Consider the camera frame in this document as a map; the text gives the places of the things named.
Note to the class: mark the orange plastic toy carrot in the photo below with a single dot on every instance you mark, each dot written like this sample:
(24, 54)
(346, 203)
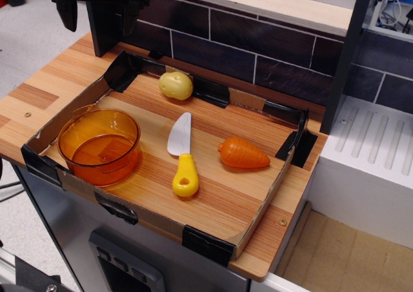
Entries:
(239, 153)

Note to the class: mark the cardboard fence with black tape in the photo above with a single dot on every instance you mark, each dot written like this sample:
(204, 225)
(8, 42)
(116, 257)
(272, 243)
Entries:
(239, 216)

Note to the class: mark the orange transparent plastic pot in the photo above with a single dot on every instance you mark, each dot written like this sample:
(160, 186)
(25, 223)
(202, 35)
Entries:
(100, 145)

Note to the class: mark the yellow plastic toy potato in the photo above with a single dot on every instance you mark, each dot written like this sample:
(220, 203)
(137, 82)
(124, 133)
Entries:
(176, 85)

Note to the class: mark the grey toy oven panel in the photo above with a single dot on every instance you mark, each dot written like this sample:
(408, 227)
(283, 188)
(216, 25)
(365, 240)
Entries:
(122, 270)

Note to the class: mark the white toy sink drainboard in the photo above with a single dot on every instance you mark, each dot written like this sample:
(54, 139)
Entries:
(363, 177)

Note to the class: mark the dark grey shelf post left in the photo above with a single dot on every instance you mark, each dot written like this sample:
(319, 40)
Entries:
(105, 25)

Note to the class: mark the dark grey shelf post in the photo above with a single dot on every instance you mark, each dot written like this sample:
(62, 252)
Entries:
(351, 41)
(105, 25)

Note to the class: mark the toy knife yellow handle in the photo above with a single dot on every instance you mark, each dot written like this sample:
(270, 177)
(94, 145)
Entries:
(186, 181)

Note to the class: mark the dark grey shelf post right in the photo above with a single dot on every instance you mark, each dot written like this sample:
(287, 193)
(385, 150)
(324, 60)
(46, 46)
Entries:
(351, 41)

